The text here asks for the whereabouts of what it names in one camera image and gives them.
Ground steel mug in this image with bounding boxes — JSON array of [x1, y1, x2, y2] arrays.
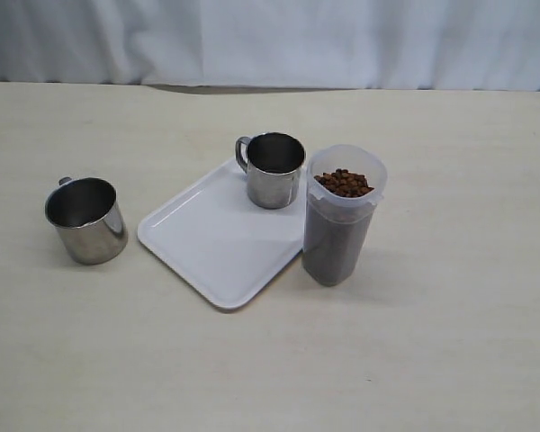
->
[[44, 176, 129, 266], [235, 132, 306, 210]]

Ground white plastic tray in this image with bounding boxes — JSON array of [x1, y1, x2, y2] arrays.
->
[[137, 159, 306, 311]]

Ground translucent plastic pitcher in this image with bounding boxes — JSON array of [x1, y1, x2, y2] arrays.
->
[[302, 144, 388, 286]]

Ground white curtain backdrop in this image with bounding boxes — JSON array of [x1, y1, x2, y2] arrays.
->
[[0, 1, 540, 91]]

